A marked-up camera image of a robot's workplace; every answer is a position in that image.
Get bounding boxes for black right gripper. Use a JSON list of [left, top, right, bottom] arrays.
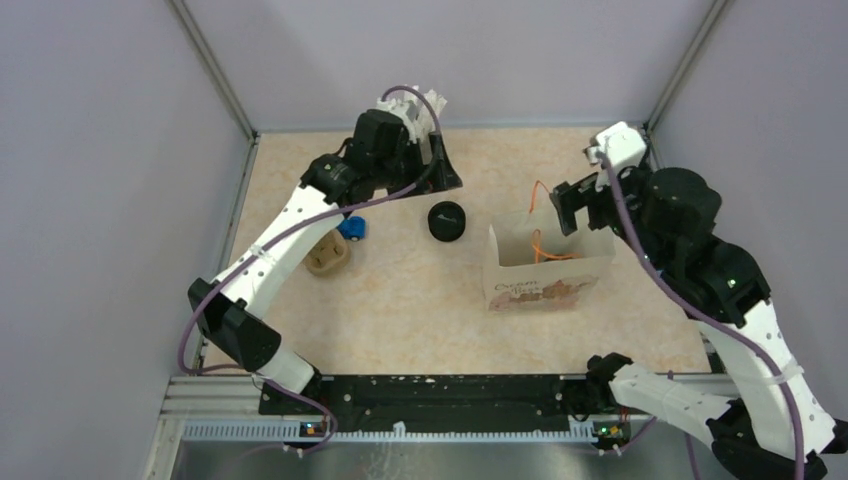
[[550, 159, 670, 270]]

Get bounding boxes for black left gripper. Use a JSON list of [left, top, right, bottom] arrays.
[[372, 129, 459, 199]]

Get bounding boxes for teddy bear paper bag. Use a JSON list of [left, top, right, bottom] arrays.
[[482, 180, 615, 313]]

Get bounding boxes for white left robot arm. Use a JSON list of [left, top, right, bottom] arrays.
[[188, 107, 462, 414]]

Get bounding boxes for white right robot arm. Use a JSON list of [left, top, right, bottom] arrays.
[[550, 166, 847, 479]]

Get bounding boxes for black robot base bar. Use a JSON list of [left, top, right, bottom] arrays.
[[258, 374, 625, 434]]

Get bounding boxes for white wrapped straws bundle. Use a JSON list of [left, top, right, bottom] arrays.
[[377, 84, 448, 129]]

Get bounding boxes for blue toy car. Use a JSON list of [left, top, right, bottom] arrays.
[[336, 215, 367, 242]]

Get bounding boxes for brown pulp cup carrier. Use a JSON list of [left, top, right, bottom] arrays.
[[303, 230, 351, 277]]

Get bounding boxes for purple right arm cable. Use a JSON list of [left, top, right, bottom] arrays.
[[596, 152, 806, 480]]

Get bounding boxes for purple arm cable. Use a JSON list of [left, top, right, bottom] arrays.
[[177, 85, 444, 458], [596, 152, 806, 480]]

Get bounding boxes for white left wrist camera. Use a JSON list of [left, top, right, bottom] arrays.
[[376, 99, 435, 144]]

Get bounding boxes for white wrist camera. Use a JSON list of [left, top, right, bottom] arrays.
[[376, 99, 435, 144], [584, 121, 648, 174]]

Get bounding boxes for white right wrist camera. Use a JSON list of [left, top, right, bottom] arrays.
[[584, 121, 648, 174]]

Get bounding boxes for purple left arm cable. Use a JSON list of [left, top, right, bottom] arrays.
[[177, 85, 444, 458]]

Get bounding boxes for aluminium frame rail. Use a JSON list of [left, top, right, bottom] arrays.
[[143, 0, 259, 479]]

